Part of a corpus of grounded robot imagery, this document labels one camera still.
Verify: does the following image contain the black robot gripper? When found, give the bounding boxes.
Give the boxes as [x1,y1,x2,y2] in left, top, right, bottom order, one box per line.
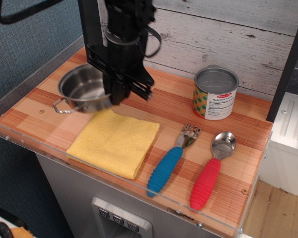
[87,34,154,105]

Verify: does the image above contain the small stainless steel pot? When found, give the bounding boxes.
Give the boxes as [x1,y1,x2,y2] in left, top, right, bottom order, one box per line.
[53,63,113,114]

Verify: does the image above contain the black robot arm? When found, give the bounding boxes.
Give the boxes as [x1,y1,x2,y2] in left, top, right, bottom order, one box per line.
[85,0,161,105]

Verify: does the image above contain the yellow folded cloth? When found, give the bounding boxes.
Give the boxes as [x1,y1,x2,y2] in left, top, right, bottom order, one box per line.
[67,110,160,179]

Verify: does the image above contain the toy food can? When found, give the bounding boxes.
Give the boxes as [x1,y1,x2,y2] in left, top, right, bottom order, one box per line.
[192,65,239,120]

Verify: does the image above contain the grey toy fridge cabinet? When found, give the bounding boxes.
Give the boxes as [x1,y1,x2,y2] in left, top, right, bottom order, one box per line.
[37,154,241,238]

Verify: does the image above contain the orange object bottom left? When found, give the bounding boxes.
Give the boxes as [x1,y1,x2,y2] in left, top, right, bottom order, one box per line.
[10,227,34,238]

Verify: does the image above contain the white toy sink unit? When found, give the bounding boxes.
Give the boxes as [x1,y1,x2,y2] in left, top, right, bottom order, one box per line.
[259,92,298,196]

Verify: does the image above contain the blue handled fork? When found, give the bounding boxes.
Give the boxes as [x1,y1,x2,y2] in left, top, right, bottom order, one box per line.
[147,123,201,197]

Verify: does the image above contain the red handled spoon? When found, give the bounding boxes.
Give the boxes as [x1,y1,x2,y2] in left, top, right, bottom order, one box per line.
[189,131,236,211]

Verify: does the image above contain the black braided cable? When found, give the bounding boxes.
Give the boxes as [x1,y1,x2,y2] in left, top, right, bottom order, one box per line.
[0,0,65,25]

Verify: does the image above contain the black right shelf post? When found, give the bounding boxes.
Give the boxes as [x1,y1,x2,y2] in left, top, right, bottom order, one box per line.
[266,30,298,122]

